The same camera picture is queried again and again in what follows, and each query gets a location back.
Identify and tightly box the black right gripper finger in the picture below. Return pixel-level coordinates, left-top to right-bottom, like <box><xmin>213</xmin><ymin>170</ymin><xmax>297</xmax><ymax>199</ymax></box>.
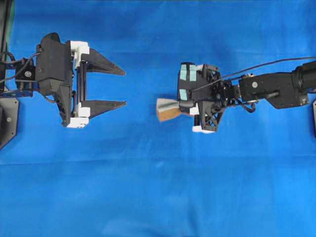
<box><xmin>179</xmin><ymin>100</ymin><xmax>196</xmax><ymax>115</ymax></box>

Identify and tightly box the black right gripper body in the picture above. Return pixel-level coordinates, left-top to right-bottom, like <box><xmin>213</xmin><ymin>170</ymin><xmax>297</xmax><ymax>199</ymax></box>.
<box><xmin>189</xmin><ymin>100</ymin><xmax>227</xmax><ymax>134</ymax></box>

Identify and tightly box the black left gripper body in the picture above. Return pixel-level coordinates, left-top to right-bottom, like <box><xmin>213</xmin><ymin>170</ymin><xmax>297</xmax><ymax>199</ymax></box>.
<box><xmin>55</xmin><ymin>40</ymin><xmax>89</xmax><ymax>128</ymax></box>

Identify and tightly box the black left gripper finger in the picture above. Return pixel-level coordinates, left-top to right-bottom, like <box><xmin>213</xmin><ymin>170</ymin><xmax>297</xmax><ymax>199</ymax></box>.
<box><xmin>80</xmin><ymin>48</ymin><xmax>126</xmax><ymax>76</ymax></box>
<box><xmin>81</xmin><ymin>100</ymin><xmax>126</xmax><ymax>119</ymax></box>

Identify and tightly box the white and orange sponge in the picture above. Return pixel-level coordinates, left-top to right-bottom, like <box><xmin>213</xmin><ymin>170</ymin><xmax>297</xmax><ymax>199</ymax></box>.
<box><xmin>156</xmin><ymin>98</ymin><xmax>189</xmax><ymax>122</ymax></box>

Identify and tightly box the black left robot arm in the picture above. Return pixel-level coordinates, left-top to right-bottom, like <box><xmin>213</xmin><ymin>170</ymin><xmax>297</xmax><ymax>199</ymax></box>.
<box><xmin>0</xmin><ymin>39</ymin><xmax>126</xmax><ymax>128</ymax></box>

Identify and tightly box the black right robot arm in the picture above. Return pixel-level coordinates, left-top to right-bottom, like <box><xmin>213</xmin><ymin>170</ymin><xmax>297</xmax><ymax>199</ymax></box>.
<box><xmin>177</xmin><ymin>62</ymin><xmax>316</xmax><ymax>133</ymax></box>

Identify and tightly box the blue table cloth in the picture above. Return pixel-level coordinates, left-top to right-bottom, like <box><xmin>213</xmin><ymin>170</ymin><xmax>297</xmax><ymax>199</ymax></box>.
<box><xmin>0</xmin><ymin>0</ymin><xmax>316</xmax><ymax>237</ymax></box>

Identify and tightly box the green backdrop panel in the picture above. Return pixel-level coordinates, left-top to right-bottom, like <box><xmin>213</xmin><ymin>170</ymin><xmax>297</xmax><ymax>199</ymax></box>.
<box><xmin>3</xmin><ymin>0</ymin><xmax>15</xmax><ymax>51</ymax></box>

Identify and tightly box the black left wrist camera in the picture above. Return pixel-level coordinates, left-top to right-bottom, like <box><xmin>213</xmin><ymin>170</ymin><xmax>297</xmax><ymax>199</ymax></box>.
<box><xmin>35</xmin><ymin>33</ymin><xmax>73</xmax><ymax>103</ymax></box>

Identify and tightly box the black taped right wrist camera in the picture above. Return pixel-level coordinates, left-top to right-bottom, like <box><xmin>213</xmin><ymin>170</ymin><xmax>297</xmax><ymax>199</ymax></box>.
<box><xmin>177</xmin><ymin>62</ymin><xmax>221</xmax><ymax>102</ymax></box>

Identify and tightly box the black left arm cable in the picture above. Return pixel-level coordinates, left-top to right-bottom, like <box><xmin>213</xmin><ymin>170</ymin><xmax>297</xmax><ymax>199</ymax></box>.
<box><xmin>0</xmin><ymin>48</ymin><xmax>42</xmax><ymax>84</ymax></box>

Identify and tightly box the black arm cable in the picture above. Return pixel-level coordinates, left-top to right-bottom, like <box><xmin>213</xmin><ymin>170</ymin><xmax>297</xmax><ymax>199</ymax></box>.
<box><xmin>190</xmin><ymin>56</ymin><xmax>316</xmax><ymax>94</ymax></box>
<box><xmin>0</xmin><ymin>48</ymin><xmax>42</xmax><ymax>84</ymax></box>

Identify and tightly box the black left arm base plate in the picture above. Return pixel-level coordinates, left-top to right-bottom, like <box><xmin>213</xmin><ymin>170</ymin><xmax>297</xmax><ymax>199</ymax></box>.
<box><xmin>0</xmin><ymin>98</ymin><xmax>19</xmax><ymax>149</ymax></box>

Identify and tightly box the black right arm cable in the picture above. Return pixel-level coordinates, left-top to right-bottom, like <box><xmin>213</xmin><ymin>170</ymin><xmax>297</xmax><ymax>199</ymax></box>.
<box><xmin>190</xmin><ymin>56</ymin><xmax>316</xmax><ymax>94</ymax></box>

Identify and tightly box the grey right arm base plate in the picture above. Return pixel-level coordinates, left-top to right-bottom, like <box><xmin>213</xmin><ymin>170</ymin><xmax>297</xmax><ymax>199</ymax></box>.
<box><xmin>312</xmin><ymin>100</ymin><xmax>316</xmax><ymax>135</ymax></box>

